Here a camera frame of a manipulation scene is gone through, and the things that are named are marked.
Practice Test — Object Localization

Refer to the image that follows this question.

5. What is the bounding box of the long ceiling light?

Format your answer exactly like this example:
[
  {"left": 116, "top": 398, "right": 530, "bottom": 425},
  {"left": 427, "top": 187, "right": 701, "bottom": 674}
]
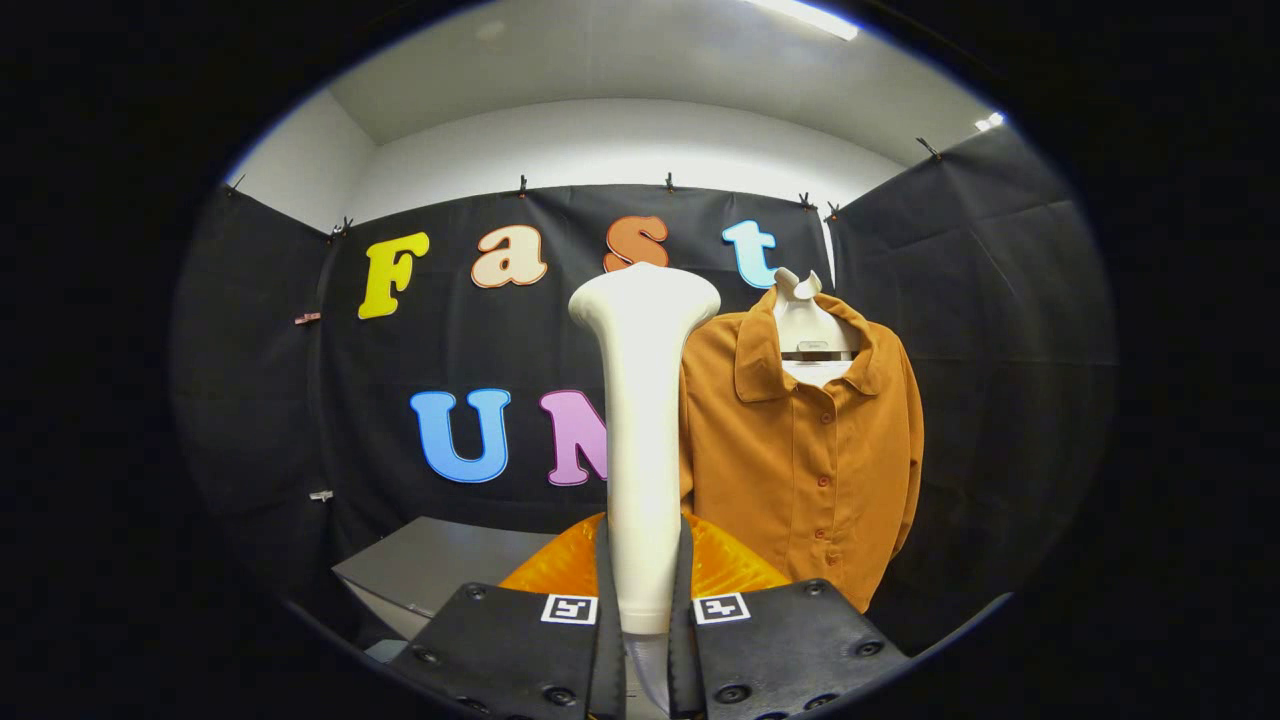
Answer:
[{"left": 745, "top": 0, "right": 861, "bottom": 41}]

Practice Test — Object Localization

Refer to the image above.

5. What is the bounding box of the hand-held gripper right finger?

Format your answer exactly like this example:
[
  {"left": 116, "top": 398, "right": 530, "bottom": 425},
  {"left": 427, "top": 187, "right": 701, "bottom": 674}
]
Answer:
[{"left": 668, "top": 508, "right": 911, "bottom": 720}]

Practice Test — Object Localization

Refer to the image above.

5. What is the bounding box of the white clothes hanger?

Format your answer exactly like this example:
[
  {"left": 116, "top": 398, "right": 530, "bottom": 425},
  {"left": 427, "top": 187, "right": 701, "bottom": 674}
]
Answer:
[{"left": 772, "top": 267, "right": 861, "bottom": 389}]

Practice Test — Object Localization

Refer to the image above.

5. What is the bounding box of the white steamer hose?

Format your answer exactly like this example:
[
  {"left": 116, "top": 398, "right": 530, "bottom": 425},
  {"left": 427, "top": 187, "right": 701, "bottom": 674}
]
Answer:
[{"left": 625, "top": 634, "right": 673, "bottom": 716}]

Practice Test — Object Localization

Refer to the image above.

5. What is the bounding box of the grey cabinet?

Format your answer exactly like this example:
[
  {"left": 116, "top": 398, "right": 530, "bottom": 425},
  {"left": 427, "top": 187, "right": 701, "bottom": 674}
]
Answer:
[{"left": 332, "top": 516, "right": 561, "bottom": 641}]

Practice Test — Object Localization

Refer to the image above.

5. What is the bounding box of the row of black cloth clips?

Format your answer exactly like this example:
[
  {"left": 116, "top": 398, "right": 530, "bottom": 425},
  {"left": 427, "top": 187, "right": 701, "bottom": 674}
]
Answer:
[{"left": 226, "top": 138, "right": 943, "bottom": 241}]

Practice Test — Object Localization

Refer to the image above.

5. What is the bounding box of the white garment steamer head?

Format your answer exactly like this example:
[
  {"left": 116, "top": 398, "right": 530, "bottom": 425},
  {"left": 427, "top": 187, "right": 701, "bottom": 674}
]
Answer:
[{"left": 568, "top": 262, "right": 723, "bottom": 637}]

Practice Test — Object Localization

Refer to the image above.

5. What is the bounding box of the orange button-up shirt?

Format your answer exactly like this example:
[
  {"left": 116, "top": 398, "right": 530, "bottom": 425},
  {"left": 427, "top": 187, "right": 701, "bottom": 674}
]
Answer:
[{"left": 678, "top": 287, "right": 926, "bottom": 613}]

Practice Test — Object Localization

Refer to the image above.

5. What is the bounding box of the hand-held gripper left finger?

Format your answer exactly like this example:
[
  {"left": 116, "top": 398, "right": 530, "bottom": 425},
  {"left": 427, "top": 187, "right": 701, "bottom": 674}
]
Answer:
[{"left": 386, "top": 508, "right": 627, "bottom": 720}]

